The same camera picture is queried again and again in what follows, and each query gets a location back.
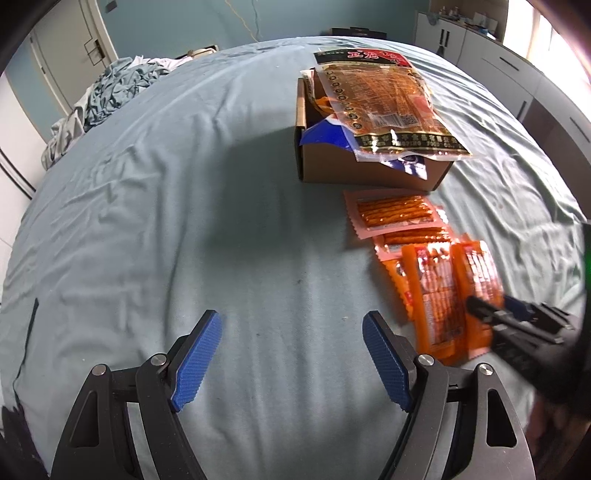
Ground cardboard box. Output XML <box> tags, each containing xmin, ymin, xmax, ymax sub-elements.
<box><xmin>293</xmin><ymin>76</ymin><xmax>455</xmax><ymax>192</ymax></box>

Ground pink packet of orange sticks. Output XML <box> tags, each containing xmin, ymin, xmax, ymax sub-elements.
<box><xmin>373</xmin><ymin>226</ymin><xmax>455</xmax><ymax>261</ymax></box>
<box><xmin>344</xmin><ymin>191</ymin><xmax>448</xmax><ymax>241</ymax></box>

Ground teal bed sheet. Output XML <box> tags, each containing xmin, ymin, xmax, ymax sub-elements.
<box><xmin>0</xmin><ymin>34</ymin><xmax>591</xmax><ymax>480</ymax></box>

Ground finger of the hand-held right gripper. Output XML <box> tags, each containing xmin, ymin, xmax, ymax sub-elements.
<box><xmin>466</xmin><ymin>295</ymin><xmax>580</xmax><ymax>365</ymax></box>
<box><xmin>502</xmin><ymin>295</ymin><xmax>578</xmax><ymax>330</ymax></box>

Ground black cable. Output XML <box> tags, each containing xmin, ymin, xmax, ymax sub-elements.
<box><xmin>25</xmin><ymin>298</ymin><xmax>40</xmax><ymax>344</ymax></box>

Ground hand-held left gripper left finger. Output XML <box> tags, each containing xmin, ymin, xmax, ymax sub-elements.
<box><xmin>51</xmin><ymin>309</ymin><xmax>223</xmax><ymax>480</ymax></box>

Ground white door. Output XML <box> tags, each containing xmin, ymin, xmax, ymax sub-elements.
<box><xmin>28</xmin><ymin>0</ymin><xmax>118</xmax><ymax>116</ymax></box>

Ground window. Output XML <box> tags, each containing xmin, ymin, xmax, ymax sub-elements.
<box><xmin>503</xmin><ymin>0</ymin><xmax>591</xmax><ymax>95</ymax></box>

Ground person's right hand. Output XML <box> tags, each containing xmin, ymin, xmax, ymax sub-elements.
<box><xmin>529</xmin><ymin>401</ymin><xmax>591</xmax><ymax>448</ymax></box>

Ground yellow wall cable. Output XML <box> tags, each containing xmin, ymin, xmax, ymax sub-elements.
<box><xmin>224</xmin><ymin>0</ymin><xmax>260</xmax><ymax>42</ymax></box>

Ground crumpled bedding pile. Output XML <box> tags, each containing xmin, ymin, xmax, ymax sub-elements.
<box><xmin>41</xmin><ymin>45</ymin><xmax>218</xmax><ymax>169</ymax></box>

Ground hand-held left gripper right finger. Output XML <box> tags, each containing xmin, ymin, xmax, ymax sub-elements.
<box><xmin>362</xmin><ymin>310</ymin><xmax>536</xmax><ymax>480</ymax></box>

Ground white cabinet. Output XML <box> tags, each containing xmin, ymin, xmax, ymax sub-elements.
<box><xmin>413</xmin><ymin>11</ymin><xmax>591</xmax><ymax>217</ymax></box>

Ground clutter of small bottles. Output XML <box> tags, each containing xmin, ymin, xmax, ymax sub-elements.
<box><xmin>431</xmin><ymin>6</ymin><xmax>502</xmax><ymax>35</ymax></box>

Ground white wardrobe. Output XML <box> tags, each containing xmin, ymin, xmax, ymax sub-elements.
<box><xmin>0</xmin><ymin>71</ymin><xmax>52</xmax><ymax>241</ymax></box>

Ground large clear spicy strip packet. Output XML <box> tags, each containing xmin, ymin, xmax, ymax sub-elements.
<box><xmin>302</xmin><ymin>47</ymin><xmax>474</xmax><ymax>162</ymax></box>

